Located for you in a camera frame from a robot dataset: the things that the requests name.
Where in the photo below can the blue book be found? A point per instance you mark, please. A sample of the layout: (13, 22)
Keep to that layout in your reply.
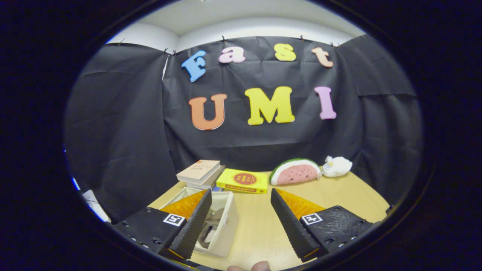
(217, 189)

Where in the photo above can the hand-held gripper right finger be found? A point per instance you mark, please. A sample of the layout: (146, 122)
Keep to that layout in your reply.
(290, 227)

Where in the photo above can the watermelon slice plush toy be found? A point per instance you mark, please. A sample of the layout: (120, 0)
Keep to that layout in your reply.
(295, 174)

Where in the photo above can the grey book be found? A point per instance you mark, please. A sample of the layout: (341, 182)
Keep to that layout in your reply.
(214, 180)

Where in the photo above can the beige book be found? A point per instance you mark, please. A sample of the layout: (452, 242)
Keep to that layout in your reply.
(199, 169)

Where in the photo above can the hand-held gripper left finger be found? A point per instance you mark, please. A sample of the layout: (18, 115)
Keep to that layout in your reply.
(192, 227)

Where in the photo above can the white side table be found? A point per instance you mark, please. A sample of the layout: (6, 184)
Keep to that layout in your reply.
(96, 207)

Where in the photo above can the beige fabric storage box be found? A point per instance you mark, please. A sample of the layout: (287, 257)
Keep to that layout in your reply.
(229, 226)

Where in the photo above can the white plush toy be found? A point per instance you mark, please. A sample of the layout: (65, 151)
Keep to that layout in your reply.
(339, 166)

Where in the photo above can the yellow book with red circle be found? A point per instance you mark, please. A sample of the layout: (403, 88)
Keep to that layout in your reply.
(229, 184)

